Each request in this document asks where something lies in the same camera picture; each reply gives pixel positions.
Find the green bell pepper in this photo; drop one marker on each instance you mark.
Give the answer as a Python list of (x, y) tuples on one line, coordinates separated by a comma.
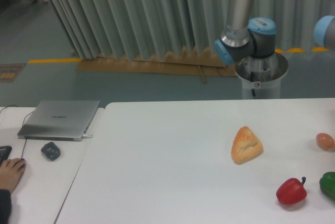
[(326, 184)]

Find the grey pleated curtain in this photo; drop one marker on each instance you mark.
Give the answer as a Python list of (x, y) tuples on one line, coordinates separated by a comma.
[(143, 28)]

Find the triangular bread pastry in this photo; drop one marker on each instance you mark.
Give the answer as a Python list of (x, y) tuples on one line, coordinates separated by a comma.
[(246, 146)]

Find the white usb plug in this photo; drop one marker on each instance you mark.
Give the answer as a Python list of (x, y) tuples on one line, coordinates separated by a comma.
[(87, 136)]

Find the red bell pepper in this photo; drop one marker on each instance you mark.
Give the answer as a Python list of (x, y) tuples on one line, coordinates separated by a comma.
[(292, 191)]

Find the person's hand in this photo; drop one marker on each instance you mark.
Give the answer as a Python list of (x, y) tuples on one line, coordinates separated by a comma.
[(11, 172)]

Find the brown egg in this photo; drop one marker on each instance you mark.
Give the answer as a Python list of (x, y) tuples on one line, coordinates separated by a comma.
[(325, 141)]

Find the flat brown cardboard sheet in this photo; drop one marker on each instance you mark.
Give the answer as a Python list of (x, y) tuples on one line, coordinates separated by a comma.
[(203, 64)]

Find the dark sleeved forearm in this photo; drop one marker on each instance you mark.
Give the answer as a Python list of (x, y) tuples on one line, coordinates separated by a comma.
[(6, 206)]

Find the black keyboard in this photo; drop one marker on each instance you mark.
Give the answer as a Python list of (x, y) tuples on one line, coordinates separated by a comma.
[(4, 153)]

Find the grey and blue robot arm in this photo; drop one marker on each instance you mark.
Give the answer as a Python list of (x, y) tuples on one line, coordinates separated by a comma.
[(244, 37)]

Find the small black controller device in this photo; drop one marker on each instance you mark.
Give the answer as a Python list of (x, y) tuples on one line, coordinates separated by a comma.
[(51, 151)]

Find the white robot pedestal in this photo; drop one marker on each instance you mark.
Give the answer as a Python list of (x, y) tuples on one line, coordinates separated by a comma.
[(261, 78)]

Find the silver closed laptop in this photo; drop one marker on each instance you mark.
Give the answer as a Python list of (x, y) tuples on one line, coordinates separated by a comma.
[(66, 120)]

